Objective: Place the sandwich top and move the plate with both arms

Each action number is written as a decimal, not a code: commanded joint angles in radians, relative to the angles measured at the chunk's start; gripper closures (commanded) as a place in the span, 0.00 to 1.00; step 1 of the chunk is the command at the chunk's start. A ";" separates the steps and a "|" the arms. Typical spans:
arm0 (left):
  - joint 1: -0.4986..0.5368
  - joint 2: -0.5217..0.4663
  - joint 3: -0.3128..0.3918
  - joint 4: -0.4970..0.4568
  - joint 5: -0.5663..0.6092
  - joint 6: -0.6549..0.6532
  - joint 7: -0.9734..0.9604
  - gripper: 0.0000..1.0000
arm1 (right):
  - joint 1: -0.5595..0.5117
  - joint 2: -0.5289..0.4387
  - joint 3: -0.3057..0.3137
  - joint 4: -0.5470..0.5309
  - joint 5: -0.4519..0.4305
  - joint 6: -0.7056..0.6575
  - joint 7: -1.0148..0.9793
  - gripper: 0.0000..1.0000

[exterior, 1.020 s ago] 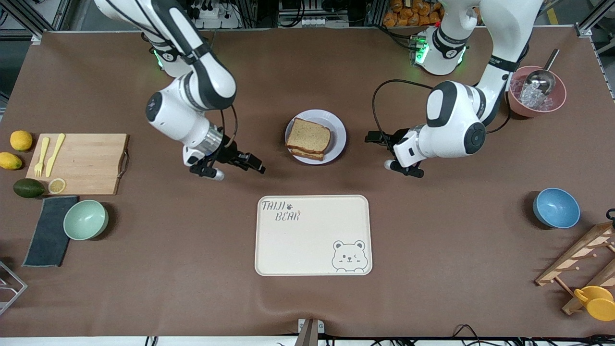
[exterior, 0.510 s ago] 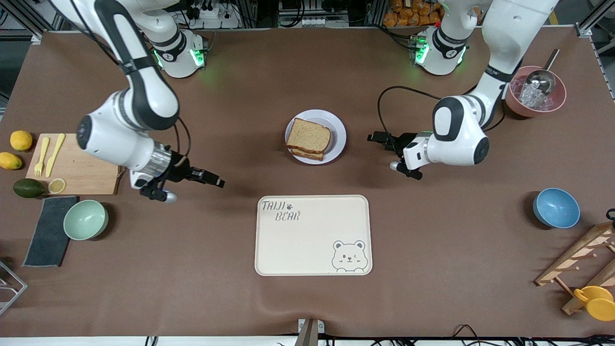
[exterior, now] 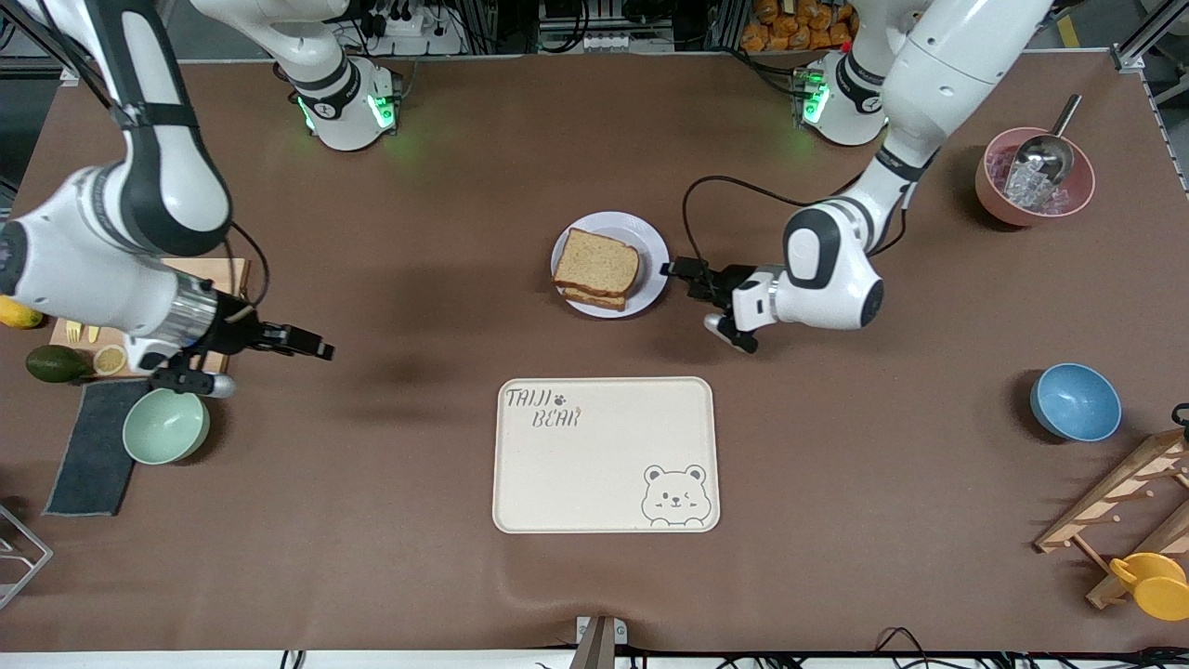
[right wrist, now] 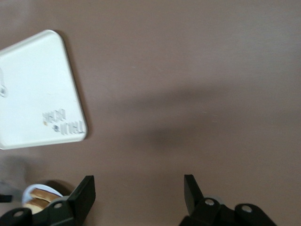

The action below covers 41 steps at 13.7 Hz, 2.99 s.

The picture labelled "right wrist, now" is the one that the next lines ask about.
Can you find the plain bread slice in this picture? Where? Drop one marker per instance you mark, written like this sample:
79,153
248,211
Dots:
38,202

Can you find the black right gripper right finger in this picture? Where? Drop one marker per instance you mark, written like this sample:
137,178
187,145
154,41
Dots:
192,200

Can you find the brown table mat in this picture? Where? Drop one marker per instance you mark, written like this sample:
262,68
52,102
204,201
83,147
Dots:
188,70

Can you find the pale round plate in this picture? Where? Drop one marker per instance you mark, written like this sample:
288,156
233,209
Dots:
26,191

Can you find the cream bear print tray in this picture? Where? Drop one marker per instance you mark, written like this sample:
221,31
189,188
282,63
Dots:
35,94

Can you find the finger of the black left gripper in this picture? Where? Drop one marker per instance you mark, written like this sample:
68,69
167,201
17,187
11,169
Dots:
5,198

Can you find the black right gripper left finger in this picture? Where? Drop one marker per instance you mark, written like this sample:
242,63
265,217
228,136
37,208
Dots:
80,200

